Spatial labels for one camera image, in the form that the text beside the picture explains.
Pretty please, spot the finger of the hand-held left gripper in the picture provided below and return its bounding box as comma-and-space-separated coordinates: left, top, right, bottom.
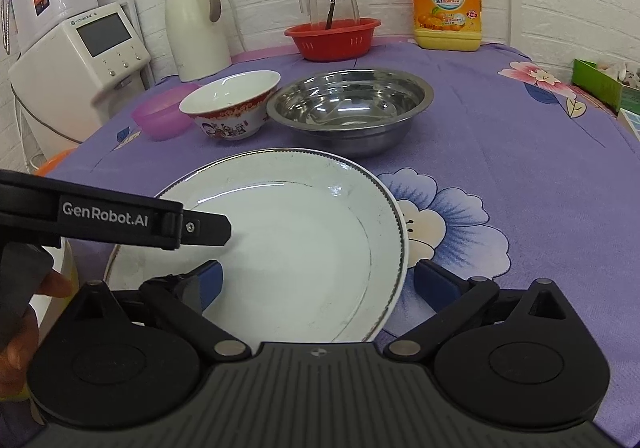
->
180, 210, 232, 247

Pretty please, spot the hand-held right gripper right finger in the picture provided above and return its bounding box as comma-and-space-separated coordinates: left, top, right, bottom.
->
384, 259, 582, 362

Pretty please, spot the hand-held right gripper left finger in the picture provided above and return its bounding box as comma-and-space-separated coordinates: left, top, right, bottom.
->
70, 260, 252, 363

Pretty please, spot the white plate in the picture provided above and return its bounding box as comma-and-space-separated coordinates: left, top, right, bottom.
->
103, 148, 408, 345

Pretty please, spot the pink plastic bowl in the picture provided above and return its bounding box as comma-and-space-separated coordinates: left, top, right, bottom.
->
131, 83, 202, 142

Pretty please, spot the white bowl with red pattern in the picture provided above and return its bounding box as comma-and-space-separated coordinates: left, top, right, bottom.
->
179, 70, 282, 143

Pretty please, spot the stainless steel bowl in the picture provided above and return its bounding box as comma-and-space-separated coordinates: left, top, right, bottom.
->
266, 69, 435, 159

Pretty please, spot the person's left hand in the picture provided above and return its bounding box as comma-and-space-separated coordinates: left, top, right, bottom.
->
0, 272, 74, 381

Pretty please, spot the orange plastic stool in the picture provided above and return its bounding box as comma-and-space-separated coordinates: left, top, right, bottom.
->
36, 148, 77, 177

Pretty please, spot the purple floral tablecloth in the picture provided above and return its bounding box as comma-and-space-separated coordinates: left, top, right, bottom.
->
44, 39, 640, 448

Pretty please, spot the white water dispenser with screen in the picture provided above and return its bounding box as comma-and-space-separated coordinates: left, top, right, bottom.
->
8, 2, 152, 158

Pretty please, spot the white thermos jug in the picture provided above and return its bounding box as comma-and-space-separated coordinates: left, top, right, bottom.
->
164, 0, 233, 83

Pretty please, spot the red plastic basket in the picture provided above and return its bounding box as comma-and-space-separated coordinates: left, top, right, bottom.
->
284, 17, 382, 63

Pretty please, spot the white power strip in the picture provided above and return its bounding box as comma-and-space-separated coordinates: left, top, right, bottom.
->
616, 108, 640, 145

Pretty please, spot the green box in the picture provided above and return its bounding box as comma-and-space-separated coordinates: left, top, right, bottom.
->
571, 59, 640, 117

